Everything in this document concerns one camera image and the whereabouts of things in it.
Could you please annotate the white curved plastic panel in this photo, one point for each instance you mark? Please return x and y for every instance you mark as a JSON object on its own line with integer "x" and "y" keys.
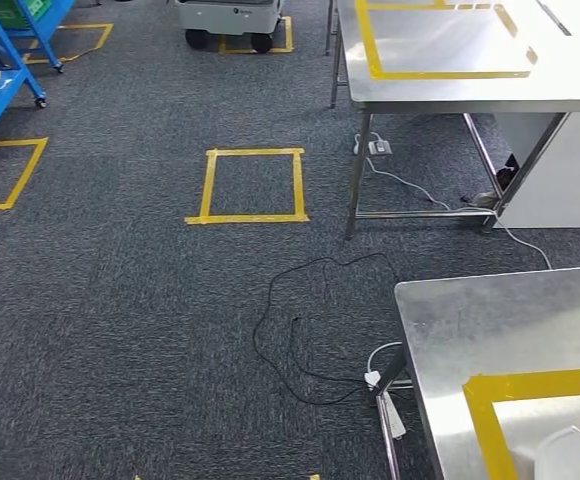
{"x": 570, "y": 460}

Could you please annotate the steel workbench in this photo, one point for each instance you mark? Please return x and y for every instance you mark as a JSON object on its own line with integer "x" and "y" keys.
{"x": 470, "y": 311}

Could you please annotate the grey floor socket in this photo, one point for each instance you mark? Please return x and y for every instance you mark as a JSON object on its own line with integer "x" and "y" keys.
{"x": 380, "y": 147}

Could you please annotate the table with white side panel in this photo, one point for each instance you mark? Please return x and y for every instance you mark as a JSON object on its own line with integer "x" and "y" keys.
{"x": 470, "y": 93}

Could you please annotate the green plastic crate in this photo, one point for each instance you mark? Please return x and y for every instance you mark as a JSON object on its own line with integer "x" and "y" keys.
{"x": 20, "y": 10}

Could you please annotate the white wheeled cart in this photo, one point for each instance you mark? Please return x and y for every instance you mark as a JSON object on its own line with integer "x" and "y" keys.
{"x": 230, "y": 16}

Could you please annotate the small black floor object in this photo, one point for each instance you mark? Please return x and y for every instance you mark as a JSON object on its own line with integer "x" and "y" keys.
{"x": 507, "y": 175}

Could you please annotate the yellow table marking tape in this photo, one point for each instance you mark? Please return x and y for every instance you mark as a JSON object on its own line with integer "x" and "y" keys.
{"x": 366, "y": 40}

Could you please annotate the white power strip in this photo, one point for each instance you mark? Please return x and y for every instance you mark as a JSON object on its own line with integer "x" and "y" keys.
{"x": 394, "y": 417}

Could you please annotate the yellow workbench marking tape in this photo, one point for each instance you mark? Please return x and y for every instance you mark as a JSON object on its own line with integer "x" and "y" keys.
{"x": 480, "y": 411}

